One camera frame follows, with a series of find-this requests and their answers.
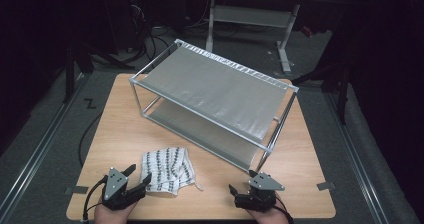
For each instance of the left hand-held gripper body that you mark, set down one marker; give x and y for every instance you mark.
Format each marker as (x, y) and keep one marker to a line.
(115, 184)

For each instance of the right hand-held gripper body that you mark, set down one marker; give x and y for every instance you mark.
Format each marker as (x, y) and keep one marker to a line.
(263, 184)

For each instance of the white black-patterned cloth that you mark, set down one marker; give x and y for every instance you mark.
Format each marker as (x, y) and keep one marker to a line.
(168, 169)

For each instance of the two-tier metal frame rack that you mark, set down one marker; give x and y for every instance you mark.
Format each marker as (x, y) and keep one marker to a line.
(216, 90)

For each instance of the person's left hand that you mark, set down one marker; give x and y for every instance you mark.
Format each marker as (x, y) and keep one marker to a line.
(111, 217)

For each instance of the person's right hand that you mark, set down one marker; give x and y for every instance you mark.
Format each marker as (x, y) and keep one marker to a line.
(271, 218)

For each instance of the grey tape piece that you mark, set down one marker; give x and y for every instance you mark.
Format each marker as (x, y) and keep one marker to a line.
(76, 189)
(326, 186)

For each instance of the black metal stand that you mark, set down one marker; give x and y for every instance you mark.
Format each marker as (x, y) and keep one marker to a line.
(342, 100)
(69, 77)

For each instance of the small red thing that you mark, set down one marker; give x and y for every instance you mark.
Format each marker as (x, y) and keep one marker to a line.
(307, 31)

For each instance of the white-legged wooden desk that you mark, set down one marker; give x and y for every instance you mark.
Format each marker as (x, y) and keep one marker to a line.
(250, 15)

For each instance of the dark computer tower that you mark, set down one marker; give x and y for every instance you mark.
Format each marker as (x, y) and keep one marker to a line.
(140, 4)

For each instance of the metal floor rail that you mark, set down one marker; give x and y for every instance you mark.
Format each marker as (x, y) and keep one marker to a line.
(370, 194)
(34, 157)

